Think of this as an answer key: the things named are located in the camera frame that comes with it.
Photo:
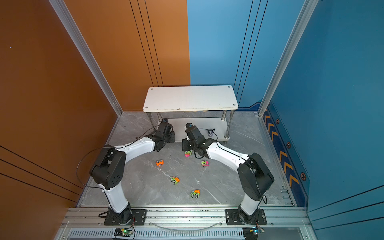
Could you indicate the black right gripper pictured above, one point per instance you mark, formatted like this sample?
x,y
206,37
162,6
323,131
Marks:
x,y
184,142

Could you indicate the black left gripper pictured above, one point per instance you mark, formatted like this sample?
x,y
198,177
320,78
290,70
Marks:
x,y
172,135

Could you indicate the orange green toy car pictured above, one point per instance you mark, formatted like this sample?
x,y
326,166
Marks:
x,y
175,180

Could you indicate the green orange toy truck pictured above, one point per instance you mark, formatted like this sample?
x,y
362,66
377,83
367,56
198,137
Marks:
x,y
195,194

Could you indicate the black purple Kuromi figure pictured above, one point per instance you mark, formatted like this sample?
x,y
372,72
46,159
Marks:
x,y
211,132

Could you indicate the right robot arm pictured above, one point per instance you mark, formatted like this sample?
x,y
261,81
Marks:
x,y
255,176

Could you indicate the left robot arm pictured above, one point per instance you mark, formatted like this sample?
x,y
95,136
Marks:
x,y
109,169

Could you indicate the white two-tier shelf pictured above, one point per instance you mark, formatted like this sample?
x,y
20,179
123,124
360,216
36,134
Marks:
x,y
194,99

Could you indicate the left circuit board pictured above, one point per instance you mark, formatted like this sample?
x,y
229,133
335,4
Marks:
x,y
124,234

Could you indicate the circuit board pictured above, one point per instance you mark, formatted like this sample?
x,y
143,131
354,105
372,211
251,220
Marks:
x,y
124,234
252,233

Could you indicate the right circuit board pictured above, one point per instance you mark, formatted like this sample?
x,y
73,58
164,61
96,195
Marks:
x,y
252,233

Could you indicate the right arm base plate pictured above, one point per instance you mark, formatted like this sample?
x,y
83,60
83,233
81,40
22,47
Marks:
x,y
234,217

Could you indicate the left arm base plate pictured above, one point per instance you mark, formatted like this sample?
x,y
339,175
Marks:
x,y
135,217

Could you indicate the left aluminium corner post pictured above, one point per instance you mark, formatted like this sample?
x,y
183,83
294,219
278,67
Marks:
x,y
76,36

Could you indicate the aluminium corner post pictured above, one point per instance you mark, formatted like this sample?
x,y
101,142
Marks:
x,y
76,36
295,36

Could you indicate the right aluminium corner post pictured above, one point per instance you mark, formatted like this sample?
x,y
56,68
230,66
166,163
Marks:
x,y
295,36

